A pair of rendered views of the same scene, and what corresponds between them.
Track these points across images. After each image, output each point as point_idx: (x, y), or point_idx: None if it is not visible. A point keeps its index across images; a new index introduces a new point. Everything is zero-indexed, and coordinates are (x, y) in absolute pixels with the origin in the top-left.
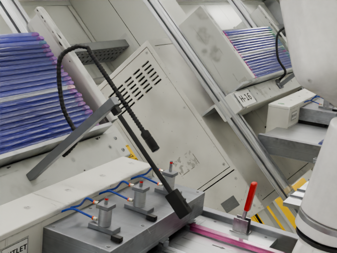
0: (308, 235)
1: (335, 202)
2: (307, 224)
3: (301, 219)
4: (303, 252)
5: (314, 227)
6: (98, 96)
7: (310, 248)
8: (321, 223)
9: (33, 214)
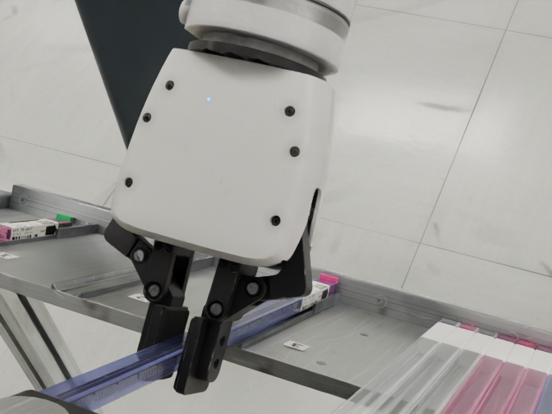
0: (325, 54)
1: None
2: (324, 25)
3: (301, 19)
4: (328, 101)
5: (338, 29)
6: None
7: (332, 87)
8: (347, 15)
9: None
